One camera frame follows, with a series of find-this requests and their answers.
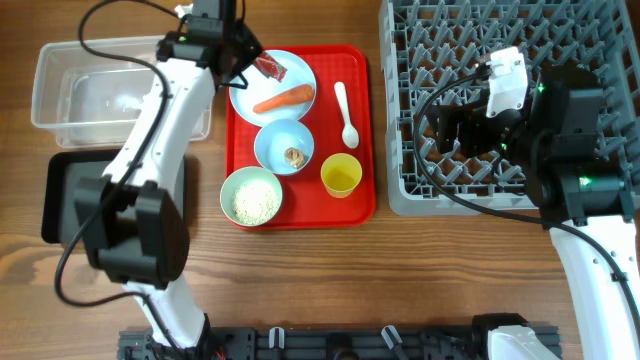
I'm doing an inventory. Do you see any clear plastic bin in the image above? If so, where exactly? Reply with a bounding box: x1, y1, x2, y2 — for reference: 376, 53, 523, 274
30, 33, 213, 150

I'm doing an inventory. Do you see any brown food scrap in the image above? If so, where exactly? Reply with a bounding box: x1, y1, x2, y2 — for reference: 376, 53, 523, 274
285, 147, 306, 169

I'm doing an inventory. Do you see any orange carrot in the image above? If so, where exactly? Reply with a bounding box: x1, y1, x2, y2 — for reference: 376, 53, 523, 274
253, 84, 315, 114

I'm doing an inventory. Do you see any light blue bowl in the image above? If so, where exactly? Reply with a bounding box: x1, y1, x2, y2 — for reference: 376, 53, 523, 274
254, 120, 315, 176

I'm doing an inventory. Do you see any white rice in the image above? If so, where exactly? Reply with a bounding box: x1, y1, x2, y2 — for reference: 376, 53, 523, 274
232, 180, 280, 226

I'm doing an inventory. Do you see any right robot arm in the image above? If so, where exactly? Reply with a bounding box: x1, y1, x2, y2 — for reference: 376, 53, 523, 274
420, 66, 639, 359

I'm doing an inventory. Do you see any red serving tray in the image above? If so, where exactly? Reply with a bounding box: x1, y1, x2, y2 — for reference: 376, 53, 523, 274
225, 45, 376, 230

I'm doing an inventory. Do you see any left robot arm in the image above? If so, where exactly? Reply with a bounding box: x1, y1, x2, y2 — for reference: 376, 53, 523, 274
69, 1, 263, 359

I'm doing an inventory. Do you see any light blue plate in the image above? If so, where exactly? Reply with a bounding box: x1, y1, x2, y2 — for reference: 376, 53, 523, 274
229, 50, 317, 127

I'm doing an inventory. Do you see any black tray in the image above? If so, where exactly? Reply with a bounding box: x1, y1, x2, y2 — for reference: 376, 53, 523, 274
40, 145, 187, 245

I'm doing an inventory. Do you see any yellow cup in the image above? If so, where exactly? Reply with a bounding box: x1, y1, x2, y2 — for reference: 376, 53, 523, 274
321, 153, 363, 198

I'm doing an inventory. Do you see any white plastic spoon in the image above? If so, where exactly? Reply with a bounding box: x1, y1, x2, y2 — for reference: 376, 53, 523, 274
334, 82, 359, 149

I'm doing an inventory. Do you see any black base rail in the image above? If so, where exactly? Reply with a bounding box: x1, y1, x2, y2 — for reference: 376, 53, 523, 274
117, 324, 564, 360

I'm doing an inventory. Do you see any green bowl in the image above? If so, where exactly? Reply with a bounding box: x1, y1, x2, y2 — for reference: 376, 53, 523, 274
220, 166, 283, 227

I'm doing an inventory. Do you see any red snack wrapper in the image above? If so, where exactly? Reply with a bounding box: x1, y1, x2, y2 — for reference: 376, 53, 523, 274
254, 52, 287, 82

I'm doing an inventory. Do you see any grey dishwasher rack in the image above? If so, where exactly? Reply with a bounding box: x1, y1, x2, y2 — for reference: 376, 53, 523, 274
378, 0, 639, 216

